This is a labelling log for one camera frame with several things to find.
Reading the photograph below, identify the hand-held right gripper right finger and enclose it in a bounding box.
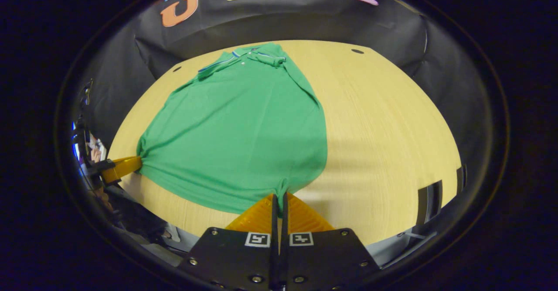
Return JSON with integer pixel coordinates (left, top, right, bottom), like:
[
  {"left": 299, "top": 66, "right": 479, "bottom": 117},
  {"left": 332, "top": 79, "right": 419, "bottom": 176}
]
[{"left": 282, "top": 192, "right": 381, "bottom": 291}]

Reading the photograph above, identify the colourful clutter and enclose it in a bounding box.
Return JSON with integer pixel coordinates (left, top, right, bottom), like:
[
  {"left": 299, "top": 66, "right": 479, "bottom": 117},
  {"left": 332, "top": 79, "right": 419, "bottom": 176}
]
[{"left": 72, "top": 79, "right": 107, "bottom": 165}]

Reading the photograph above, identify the black metal frame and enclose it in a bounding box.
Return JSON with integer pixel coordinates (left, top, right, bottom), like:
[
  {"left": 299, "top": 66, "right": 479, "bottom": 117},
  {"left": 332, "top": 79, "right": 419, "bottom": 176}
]
[
  {"left": 456, "top": 164, "right": 468, "bottom": 194},
  {"left": 416, "top": 180, "right": 443, "bottom": 226}
]

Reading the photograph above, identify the person's dark clothing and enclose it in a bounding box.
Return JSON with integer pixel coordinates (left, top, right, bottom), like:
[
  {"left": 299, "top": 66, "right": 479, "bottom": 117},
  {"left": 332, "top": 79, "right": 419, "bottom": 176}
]
[{"left": 101, "top": 184, "right": 184, "bottom": 257}]

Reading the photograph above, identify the black backdrop cloth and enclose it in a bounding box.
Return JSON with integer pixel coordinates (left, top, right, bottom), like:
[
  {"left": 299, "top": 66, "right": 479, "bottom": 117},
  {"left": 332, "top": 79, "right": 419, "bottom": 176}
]
[{"left": 83, "top": 0, "right": 465, "bottom": 152}]

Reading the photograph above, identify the green T-shirt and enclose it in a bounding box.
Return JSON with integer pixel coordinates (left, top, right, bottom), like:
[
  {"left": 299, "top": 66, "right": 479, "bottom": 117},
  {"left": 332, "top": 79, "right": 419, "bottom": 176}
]
[{"left": 136, "top": 42, "right": 328, "bottom": 215}]

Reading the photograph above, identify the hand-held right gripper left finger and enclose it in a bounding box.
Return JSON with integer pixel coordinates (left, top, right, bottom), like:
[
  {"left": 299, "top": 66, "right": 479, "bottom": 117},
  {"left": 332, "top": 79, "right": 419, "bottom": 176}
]
[{"left": 177, "top": 194, "right": 279, "bottom": 291}]

